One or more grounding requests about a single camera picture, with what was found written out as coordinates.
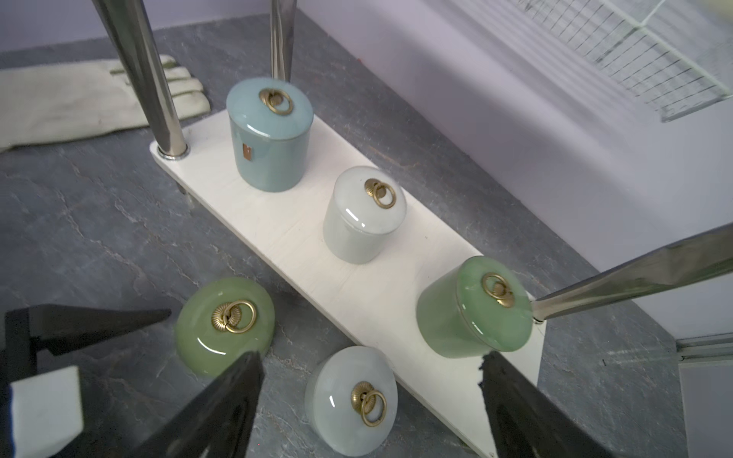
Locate beige work glove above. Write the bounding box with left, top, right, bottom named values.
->
left=0, top=53, right=212, bottom=153

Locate small blue tea canister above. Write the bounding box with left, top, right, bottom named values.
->
left=226, top=77, right=314, bottom=193

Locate aluminium cage frame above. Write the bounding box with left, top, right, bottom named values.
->
left=676, top=333, right=733, bottom=362

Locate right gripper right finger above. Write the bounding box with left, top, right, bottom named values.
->
left=479, top=351, right=613, bottom=457

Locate small green tea canister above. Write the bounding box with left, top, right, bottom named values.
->
left=416, top=256, right=534, bottom=359

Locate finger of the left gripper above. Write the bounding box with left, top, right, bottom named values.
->
left=2, top=305, right=172, bottom=384

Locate long white wire basket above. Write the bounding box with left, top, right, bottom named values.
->
left=515, top=1, right=732, bottom=122

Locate large white tea canister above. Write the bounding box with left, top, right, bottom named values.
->
left=305, top=345, right=399, bottom=457

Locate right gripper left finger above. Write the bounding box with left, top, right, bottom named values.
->
left=130, top=351, right=265, bottom=457

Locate small white tea canister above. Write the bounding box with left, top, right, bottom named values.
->
left=323, top=166, right=407, bottom=264

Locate large green tea canister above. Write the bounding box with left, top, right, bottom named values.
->
left=174, top=277, right=276, bottom=377

